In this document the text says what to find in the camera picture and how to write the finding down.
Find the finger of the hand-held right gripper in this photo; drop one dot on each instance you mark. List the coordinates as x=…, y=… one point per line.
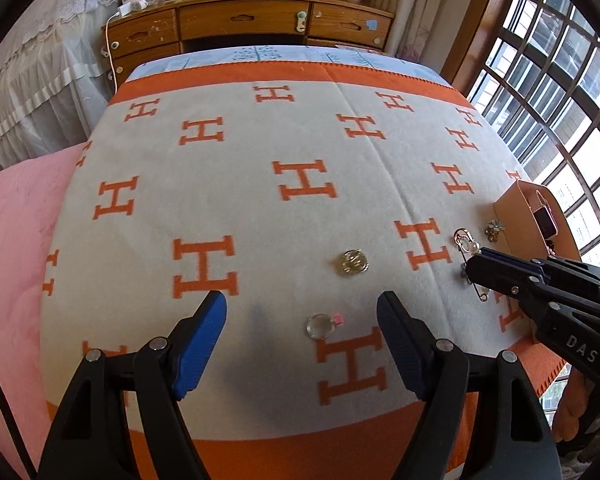
x=500, y=280
x=510, y=258

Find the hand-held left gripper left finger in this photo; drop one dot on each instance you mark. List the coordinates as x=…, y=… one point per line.
x=200, y=345

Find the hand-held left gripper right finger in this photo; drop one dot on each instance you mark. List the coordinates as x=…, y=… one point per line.
x=400, y=350

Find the dark gold flower brooch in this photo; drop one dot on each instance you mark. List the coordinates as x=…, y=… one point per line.
x=494, y=228

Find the pink storage box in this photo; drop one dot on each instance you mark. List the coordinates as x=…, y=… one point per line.
x=512, y=215

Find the rhinestone safety pin brooch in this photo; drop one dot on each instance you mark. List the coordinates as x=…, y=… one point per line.
x=467, y=245

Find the pale crystal flower brooch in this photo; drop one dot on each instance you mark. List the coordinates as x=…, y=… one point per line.
x=352, y=262

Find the person's right hand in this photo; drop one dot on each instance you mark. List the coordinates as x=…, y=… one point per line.
x=567, y=410

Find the orange and beige printed blanket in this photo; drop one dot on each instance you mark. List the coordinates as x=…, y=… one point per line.
x=230, y=200

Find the window with metal grille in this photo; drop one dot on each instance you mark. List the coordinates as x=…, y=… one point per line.
x=545, y=60

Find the pink blanket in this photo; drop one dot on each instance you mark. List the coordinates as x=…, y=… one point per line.
x=15, y=260

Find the pale floral curtain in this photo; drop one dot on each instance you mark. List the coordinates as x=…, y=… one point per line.
x=420, y=10

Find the blue sticker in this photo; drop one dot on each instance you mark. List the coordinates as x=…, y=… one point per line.
x=373, y=25

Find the white drawer child lock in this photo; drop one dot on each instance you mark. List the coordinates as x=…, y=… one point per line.
x=300, y=22

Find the white lace furniture cover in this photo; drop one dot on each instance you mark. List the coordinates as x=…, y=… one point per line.
x=40, y=60

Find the wooden desk with drawers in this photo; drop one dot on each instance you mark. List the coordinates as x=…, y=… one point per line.
x=240, y=17

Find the white charger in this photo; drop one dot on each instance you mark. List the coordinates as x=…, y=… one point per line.
x=130, y=9

